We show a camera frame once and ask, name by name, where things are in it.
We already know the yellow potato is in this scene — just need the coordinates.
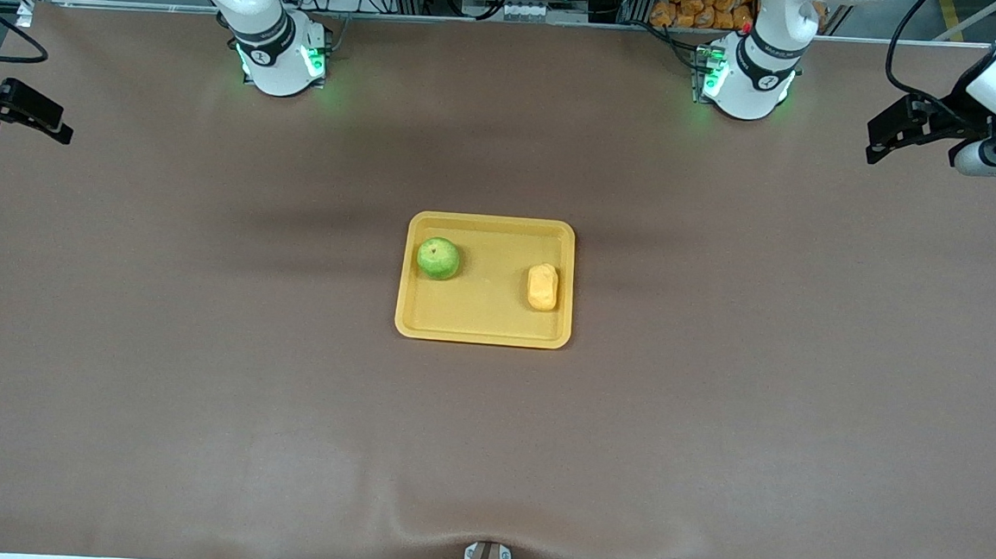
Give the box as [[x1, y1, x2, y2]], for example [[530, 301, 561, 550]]
[[525, 262, 562, 313]]

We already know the green apple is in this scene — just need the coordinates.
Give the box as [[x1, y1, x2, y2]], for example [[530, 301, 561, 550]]
[[415, 236, 463, 283]]

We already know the yellow plastic tray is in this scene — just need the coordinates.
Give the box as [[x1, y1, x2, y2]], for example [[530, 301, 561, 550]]
[[394, 210, 578, 351]]

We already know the bag of orange buns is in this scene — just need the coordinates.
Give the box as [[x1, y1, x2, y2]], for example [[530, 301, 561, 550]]
[[649, 0, 759, 35]]

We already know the white connector block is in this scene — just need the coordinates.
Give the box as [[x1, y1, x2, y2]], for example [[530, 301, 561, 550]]
[[462, 0, 552, 24]]

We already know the large table cover mat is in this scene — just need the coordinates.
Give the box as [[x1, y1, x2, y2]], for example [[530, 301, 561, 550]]
[[0, 0, 996, 559]]

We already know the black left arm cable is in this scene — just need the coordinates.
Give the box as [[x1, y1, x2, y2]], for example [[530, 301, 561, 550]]
[[883, 0, 968, 111]]

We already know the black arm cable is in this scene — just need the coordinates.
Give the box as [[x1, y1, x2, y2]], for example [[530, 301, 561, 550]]
[[0, 0, 54, 66], [883, 0, 968, 111]]

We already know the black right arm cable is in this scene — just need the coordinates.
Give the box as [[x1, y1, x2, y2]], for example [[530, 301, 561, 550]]
[[0, 0, 54, 66]]

